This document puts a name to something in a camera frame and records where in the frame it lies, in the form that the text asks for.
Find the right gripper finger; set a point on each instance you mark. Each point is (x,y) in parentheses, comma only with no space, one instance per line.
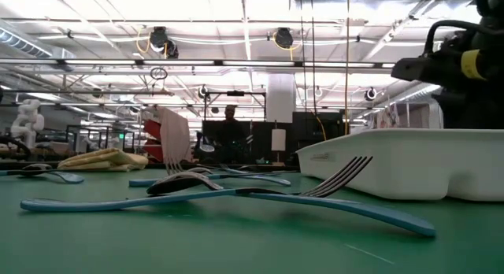
(425,69)

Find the white plastic cutlery tray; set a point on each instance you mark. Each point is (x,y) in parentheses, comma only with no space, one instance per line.
(413,164)

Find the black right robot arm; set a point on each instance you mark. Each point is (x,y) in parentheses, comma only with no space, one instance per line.
(472,112)

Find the white shelf rack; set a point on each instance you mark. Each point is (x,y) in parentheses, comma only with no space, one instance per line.
(421,116)

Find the tall black cabinet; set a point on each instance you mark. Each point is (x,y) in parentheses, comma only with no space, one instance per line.
(307,128)

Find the white paper sign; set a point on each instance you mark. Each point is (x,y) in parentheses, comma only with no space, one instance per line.
(279,140)

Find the black partition panel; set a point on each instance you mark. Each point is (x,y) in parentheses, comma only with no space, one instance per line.
(260,140)

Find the person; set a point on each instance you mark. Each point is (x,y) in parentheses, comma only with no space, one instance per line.
(230,136)

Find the round white lamp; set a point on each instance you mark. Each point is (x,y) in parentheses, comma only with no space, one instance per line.
(206,148)

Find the long ceiling light bar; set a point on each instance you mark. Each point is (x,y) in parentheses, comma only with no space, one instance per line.
(177,62)

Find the green table mat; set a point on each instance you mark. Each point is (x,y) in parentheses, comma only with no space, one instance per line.
(252,250)

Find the red and white board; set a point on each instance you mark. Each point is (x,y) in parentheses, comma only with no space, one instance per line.
(173,132)

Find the folded yellow checked cloth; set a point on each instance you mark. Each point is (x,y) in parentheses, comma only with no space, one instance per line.
(102,160)

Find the grey ceiling pipe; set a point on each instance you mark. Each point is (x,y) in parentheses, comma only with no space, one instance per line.
(78,92)

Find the silver ventilation duct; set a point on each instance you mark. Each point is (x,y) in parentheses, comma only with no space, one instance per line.
(417,93)
(19,41)

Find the black metal gantry frame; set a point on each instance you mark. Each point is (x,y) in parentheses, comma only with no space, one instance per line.
(235,93)

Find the black aluminium table frame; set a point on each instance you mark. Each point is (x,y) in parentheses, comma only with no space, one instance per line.
(8,165)

